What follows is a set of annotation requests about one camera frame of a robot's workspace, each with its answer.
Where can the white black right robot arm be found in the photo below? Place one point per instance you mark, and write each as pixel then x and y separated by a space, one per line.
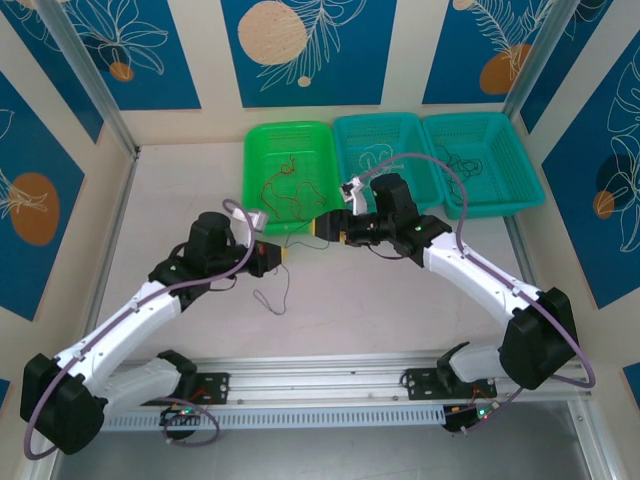
pixel 475 280

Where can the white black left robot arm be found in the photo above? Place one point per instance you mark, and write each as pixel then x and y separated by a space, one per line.
pixel 125 320

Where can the green plastic basket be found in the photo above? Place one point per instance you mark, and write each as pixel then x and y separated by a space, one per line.
pixel 305 150

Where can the teal plastic basket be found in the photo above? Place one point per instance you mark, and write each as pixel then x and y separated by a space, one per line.
pixel 510 165
pixel 390 135

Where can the small controller circuit board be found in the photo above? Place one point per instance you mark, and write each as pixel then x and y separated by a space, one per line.
pixel 180 415
pixel 470 417

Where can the aluminium table side rail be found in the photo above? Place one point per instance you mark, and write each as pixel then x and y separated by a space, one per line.
pixel 118 225
pixel 522 250

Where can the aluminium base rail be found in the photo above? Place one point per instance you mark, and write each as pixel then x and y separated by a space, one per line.
pixel 310 380

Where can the blue floral wall panel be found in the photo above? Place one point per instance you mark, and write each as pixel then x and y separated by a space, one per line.
pixel 20 280
pixel 350 75
pixel 600 250
pixel 450 60
pixel 590 50
pixel 165 75
pixel 45 45

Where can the aluminium frame post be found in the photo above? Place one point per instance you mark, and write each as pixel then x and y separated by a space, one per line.
pixel 537 55
pixel 85 70

